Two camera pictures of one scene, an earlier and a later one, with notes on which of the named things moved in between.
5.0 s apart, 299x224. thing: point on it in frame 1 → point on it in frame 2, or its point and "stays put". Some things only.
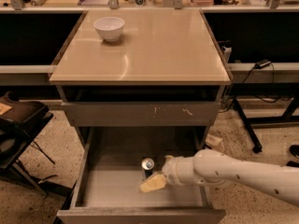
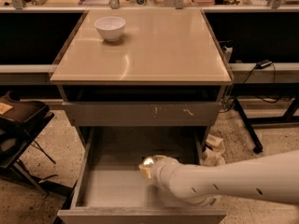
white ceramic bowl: x=109 y=28 stays put
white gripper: x=171 y=170 → x=158 y=171
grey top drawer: x=141 y=114 stays put
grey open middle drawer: x=106 y=186 stays put
